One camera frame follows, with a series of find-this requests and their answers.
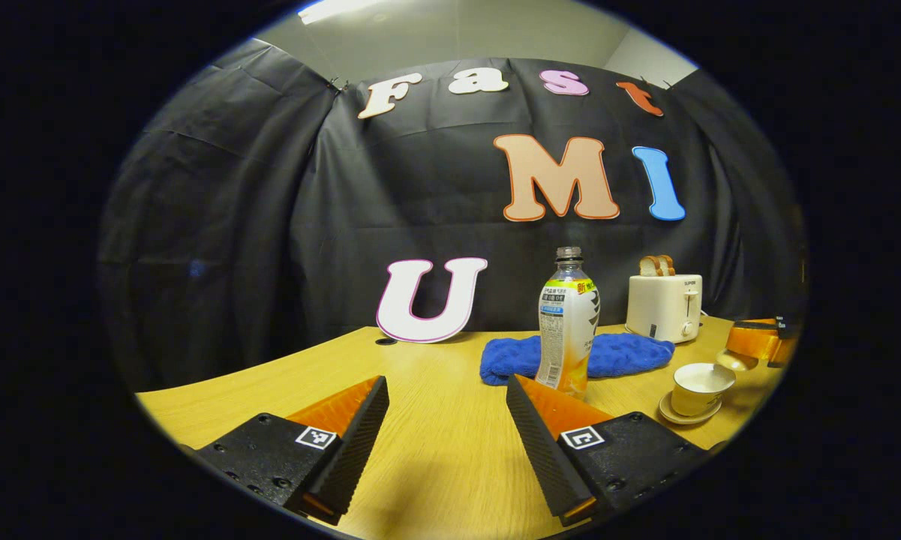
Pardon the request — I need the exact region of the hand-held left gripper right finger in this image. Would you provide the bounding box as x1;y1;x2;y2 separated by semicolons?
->
506;373;710;527

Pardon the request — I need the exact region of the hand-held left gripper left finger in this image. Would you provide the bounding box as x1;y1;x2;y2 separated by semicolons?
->
191;375;391;526

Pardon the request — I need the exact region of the cream porcelain teacup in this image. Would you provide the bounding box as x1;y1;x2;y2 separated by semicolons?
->
671;363;737;418

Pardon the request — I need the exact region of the clear plastic water bottle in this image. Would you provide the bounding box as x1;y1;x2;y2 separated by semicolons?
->
535;247;602;401

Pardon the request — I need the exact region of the white toaster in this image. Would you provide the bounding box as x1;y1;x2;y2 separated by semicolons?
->
626;274;704;344

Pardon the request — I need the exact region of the cream porcelain saucer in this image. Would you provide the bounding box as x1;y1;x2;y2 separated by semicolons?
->
659;391;722;426

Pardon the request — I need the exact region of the blue towel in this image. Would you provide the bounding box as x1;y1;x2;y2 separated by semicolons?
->
480;333;676;387

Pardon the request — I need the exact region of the black backdrop cloth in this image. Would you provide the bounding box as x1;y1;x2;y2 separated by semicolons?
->
98;37;807;391

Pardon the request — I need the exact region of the ceiling light panel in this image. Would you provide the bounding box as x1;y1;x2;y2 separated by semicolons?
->
298;0;387;25

